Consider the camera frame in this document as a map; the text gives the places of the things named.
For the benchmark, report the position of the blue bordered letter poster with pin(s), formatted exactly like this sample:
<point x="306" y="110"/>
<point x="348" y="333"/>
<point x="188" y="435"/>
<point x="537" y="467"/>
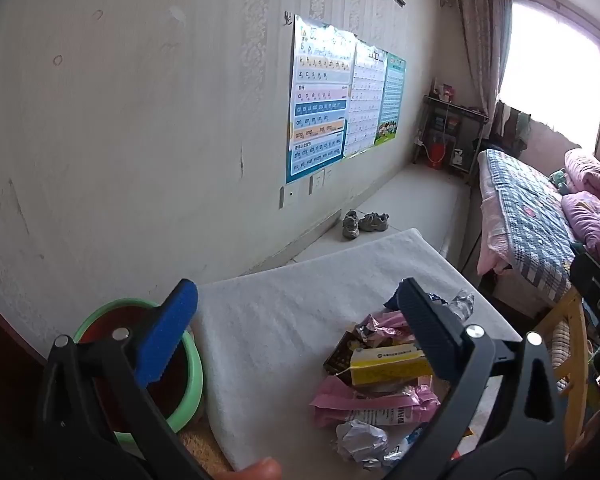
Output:
<point x="320" y="105"/>

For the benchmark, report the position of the white table poster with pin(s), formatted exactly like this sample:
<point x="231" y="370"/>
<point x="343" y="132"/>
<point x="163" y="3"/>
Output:
<point x="365" y="105"/>

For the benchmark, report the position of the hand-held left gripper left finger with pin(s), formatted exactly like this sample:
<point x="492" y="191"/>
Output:
<point x="170" y="332"/>

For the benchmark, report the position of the crushed clear plastic bottle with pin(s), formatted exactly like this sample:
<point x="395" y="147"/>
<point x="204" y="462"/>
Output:
<point x="461" y="305"/>

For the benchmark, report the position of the clear plastic wrapper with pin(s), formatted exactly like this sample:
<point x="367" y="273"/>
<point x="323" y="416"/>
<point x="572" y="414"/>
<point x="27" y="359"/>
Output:
<point x="405" y="449"/>

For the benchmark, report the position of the bright window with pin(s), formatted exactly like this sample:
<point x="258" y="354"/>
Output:
<point x="550" y="70"/>

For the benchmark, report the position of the pink plastic packet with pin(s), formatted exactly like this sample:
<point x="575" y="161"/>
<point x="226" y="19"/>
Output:
<point x="340" y="400"/>

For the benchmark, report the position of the dark brown foil packet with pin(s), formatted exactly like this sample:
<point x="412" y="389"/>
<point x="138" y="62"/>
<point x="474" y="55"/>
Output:
<point x="337" y="360"/>

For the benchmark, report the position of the small box on rack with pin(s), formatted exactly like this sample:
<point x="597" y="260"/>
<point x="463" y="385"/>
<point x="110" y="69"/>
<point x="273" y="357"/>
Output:
<point x="444" y="91"/>

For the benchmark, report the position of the red bucket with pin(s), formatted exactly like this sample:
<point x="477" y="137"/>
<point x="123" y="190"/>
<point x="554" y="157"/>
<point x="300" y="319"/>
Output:
<point x="435" y="152"/>

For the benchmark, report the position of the green plush toy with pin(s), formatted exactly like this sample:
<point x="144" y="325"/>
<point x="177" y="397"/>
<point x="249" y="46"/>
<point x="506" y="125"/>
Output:
<point x="558" y="180"/>

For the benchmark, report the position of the wooden chair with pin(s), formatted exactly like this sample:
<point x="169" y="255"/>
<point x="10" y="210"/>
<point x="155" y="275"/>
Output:
<point x="575" y="340"/>

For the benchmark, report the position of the white wall socket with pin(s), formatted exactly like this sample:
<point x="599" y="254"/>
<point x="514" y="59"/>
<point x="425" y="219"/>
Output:
<point x="288" y="197"/>
<point x="317" y="181"/>

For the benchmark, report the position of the pink and silver wrapper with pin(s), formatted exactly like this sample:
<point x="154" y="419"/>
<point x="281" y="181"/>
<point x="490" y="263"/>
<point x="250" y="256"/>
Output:
<point x="380" y="327"/>

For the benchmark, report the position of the grey sneaker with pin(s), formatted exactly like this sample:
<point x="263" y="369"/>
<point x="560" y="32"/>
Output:
<point x="374" y="221"/>
<point x="350" y="225"/>

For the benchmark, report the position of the dark hanging clothes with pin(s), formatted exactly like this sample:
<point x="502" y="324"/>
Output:
<point x="512" y="125"/>

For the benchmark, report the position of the green bordered wall poster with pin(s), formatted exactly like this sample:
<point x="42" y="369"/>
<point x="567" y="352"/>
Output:
<point x="392" y="100"/>

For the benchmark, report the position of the metal storage rack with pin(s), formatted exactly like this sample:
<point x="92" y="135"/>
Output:
<point x="455" y="110"/>

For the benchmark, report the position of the pink bedsheet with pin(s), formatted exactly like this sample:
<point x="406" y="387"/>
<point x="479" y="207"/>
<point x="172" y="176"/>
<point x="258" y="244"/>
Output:
<point x="492" y="240"/>

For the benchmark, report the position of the green plastic basin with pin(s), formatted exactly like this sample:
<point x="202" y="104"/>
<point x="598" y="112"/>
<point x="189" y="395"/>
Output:
<point x="195" y="381"/>

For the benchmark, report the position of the yellow cardboard box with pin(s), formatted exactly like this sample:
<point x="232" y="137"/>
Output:
<point x="385" y="362"/>

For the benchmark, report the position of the tan plush blanket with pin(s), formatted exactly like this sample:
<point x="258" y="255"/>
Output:
<point x="200" y="455"/>

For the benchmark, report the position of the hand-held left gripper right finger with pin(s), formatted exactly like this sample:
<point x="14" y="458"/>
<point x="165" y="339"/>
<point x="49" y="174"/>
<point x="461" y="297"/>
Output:
<point x="430" y="332"/>

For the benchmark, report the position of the metal wall hook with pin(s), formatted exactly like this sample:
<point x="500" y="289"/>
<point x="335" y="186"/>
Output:
<point x="288" y="19"/>

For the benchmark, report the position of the person's left hand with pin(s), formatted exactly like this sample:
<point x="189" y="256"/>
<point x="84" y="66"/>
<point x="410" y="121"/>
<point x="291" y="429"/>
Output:
<point x="255" y="471"/>

